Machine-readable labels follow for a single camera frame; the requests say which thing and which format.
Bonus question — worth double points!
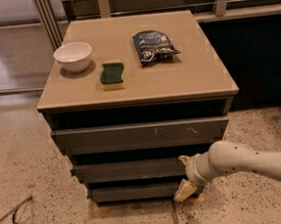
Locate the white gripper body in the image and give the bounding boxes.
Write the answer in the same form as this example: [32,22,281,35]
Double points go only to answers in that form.
[184,155,208,187]

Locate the grey drawer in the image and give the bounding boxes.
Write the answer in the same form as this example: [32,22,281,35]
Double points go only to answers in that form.
[51,115,229,156]
[88,182,179,203]
[71,157,185,184]

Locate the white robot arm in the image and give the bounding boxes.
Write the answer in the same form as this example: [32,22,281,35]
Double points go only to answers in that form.
[173,140,281,202]

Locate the grey top drawer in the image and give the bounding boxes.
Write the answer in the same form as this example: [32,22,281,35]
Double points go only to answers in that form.
[51,115,229,156]

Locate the grey bottom drawer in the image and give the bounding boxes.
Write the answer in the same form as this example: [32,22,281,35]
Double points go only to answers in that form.
[88,182,179,203]

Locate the grey drawer cabinet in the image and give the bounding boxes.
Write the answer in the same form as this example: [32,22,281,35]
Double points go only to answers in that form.
[38,11,239,194]

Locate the green yellow sponge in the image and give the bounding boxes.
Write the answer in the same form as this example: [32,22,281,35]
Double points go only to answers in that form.
[99,63,125,91]

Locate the dark blue snack bag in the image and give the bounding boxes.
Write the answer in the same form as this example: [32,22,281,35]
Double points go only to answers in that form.
[132,30,179,65]

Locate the white ceramic bowl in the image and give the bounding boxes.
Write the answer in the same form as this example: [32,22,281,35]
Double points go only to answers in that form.
[54,42,93,73]

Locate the grey metal rod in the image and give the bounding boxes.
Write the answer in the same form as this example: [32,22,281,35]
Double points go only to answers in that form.
[0,196,33,224]

